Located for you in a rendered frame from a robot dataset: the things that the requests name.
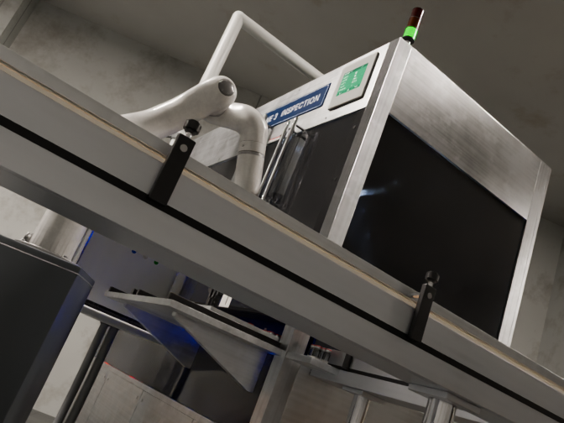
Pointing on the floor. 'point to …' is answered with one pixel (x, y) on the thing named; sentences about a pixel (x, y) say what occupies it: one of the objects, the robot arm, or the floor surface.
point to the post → (336, 221)
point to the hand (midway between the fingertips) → (211, 305)
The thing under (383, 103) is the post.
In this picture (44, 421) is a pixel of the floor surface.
